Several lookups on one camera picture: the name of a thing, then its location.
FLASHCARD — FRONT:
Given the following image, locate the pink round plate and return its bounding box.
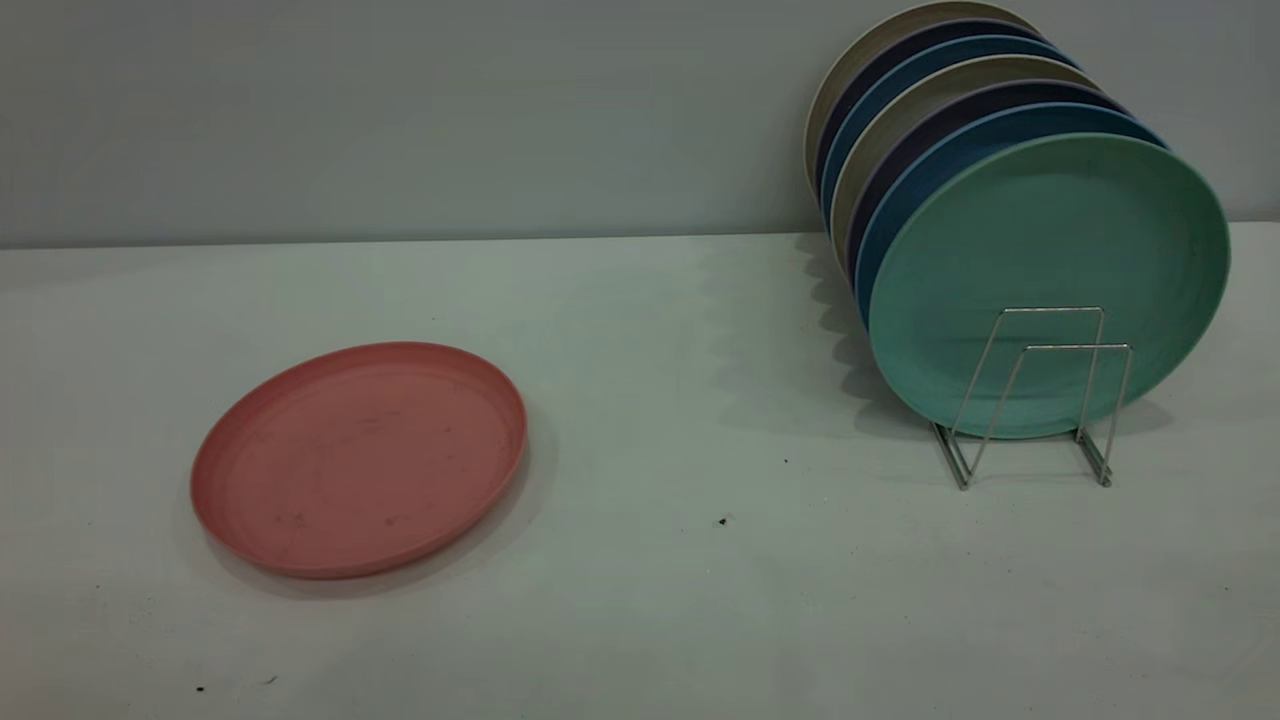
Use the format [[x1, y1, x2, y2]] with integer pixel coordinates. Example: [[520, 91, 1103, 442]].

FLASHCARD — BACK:
[[190, 341, 529, 581]]

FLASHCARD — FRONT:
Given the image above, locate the blue round plate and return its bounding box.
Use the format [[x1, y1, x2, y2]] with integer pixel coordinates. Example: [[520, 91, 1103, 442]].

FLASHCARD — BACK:
[[855, 102, 1169, 326], [820, 35, 1076, 226]]

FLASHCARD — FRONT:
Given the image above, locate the beige round plate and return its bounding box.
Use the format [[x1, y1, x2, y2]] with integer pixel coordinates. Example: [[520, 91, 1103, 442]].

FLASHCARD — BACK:
[[830, 55, 1101, 251], [803, 0, 1041, 191]]

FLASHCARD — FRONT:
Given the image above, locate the dark purple round plate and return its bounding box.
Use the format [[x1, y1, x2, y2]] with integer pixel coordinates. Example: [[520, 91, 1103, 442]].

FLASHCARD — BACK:
[[845, 80, 1131, 281], [812, 18, 1046, 191]]

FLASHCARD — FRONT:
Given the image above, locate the green round plate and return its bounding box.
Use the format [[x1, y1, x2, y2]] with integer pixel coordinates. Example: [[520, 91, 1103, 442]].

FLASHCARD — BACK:
[[868, 133, 1232, 440]]

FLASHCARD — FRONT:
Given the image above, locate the silver wire plate rack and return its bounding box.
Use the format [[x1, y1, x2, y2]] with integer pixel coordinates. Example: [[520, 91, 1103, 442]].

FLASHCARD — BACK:
[[930, 306, 1136, 491]]

